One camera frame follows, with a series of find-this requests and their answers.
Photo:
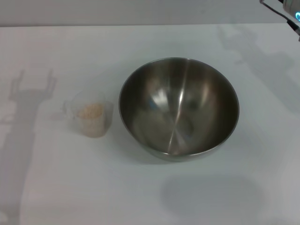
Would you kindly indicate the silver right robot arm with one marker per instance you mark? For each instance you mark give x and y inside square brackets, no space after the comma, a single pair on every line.
[290,5]

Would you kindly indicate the stainless steel mixing bowl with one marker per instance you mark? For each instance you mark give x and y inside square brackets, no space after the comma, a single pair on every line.
[178,112]

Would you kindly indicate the white rice grains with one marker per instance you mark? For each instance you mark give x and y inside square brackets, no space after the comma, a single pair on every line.
[90,110]

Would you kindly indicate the clear plastic measuring cup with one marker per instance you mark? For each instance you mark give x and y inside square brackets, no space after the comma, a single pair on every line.
[103,126]

